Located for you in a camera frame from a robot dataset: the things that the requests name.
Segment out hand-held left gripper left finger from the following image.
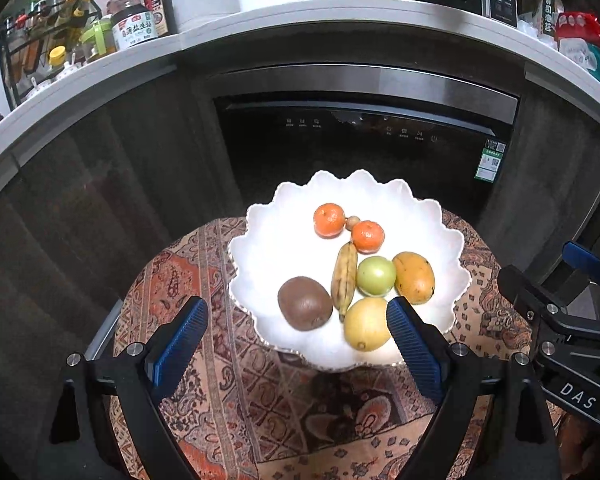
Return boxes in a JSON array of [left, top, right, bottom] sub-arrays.
[[47, 296, 210, 480]]

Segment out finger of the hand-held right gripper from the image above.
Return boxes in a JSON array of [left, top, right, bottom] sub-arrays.
[[497, 265, 600, 342], [564, 241, 600, 322]]

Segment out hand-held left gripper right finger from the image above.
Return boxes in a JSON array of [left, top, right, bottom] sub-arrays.
[[386, 296, 561, 480]]

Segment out large yellow citrus fruit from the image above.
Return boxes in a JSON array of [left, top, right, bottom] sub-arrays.
[[343, 297, 396, 352]]

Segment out green apple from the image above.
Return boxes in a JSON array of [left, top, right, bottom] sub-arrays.
[[356, 256, 397, 297]]

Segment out spotted yellow banana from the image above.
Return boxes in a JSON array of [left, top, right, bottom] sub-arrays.
[[331, 241, 359, 322]]

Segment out small orange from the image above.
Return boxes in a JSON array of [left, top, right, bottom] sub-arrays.
[[351, 220, 385, 254]]

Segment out white scalloped ceramic bowl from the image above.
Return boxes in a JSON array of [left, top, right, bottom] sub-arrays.
[[227, 170, 470, 373]]

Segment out large orange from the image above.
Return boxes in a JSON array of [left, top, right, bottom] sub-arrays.
[[313, 203, 346, 237]]

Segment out person's right forearm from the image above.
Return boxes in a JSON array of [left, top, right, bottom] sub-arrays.
[[555, 410, 600, 480]]

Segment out yellow mango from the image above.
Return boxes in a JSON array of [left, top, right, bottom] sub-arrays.
[[392, 251, 436, 306]]

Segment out dark wooden cabinet door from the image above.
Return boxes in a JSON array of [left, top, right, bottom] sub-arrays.
[[475, 92, 600, 286], [0, 72, 243, 461]]

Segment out brown kiwi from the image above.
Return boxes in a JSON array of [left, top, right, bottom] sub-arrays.
[[277, 276, 334, 331]]

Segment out patterned woven tablecloth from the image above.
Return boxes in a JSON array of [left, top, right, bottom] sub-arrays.
[[112, 207, 566, 480]]

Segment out green white sticker label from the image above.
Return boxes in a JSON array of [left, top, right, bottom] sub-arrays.
[[475, 141, 508, 181]]

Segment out black built-in dishwasher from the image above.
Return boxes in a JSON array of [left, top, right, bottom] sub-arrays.
[[192, 62, 523, 226]]

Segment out red plastic bag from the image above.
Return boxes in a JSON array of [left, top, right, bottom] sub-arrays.
[[555, 10, 600, 58]]

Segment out printed food package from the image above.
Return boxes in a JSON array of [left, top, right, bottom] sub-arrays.
[[520, 0, 566, 41]]

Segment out green lid jar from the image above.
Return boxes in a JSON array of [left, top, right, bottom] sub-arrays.
[[80, 20, 117, 58]]

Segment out white kitchen countertop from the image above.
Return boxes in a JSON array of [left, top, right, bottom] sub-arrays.
[[0, 0, 600, 161]]

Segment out large labelled sauce bottle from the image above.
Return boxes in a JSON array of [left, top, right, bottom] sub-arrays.
[[109, 0, 160, 51]]

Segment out dark glass bottle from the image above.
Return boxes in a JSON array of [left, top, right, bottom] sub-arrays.
[[147, 0, 177, 37]]

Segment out black wire spice rack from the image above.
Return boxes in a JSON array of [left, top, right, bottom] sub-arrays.
[[0, 2, 103, 111]]

